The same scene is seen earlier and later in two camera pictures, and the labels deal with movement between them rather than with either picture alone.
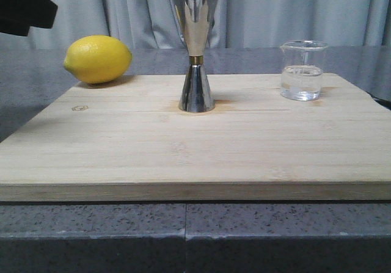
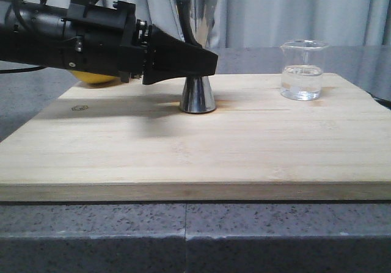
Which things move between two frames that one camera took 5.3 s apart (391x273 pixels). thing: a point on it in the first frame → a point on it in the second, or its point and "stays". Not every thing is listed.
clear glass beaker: x=302 y=69 stays
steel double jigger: x=195 y=13 stays
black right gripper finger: x=22 y=6 → x=171 y=58
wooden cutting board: x=130 y=140 stays
